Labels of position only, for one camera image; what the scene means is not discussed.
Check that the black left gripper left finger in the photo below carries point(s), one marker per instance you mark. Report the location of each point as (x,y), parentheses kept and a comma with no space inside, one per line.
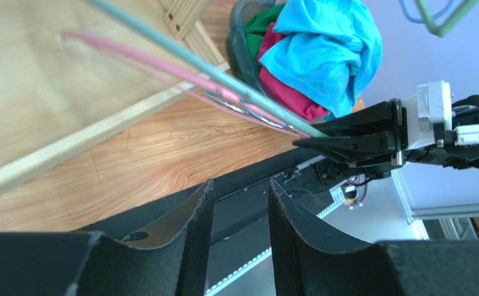
(167,257)

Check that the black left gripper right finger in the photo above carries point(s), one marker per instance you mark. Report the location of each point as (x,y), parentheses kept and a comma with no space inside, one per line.
(311,257)

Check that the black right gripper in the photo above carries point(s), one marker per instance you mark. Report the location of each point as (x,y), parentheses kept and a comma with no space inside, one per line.
(372,136)

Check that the magenta t shirt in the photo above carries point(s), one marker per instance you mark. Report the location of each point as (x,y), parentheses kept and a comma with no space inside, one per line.
(286,96)

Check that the light blue t shirt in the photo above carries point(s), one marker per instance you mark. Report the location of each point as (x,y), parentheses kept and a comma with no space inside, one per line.
(330,53)

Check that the sage green hanger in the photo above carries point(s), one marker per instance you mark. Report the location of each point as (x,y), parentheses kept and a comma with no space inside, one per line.
(446,24)

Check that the green t shirt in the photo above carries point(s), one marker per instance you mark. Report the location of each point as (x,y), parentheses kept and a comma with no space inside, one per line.
(257,26)

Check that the pink hanger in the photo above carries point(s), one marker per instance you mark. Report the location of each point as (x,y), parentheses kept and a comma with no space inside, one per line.
(161,69)

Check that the pale green hanger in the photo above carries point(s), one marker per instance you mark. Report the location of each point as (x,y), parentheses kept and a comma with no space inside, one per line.
(205,67)

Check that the light blue wire hanger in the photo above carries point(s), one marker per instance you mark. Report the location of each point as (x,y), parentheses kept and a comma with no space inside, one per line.
(413,13)

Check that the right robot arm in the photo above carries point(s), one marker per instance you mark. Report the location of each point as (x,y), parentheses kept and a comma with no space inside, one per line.
(456,157)

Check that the clear blue plastic tub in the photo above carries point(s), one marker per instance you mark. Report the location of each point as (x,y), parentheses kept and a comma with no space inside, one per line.
(243,67)

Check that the wooden clothes rack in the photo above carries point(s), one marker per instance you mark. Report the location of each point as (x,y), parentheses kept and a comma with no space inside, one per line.
(59,96)

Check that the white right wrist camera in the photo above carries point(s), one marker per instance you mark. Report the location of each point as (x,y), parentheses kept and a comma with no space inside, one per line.
(429,118)

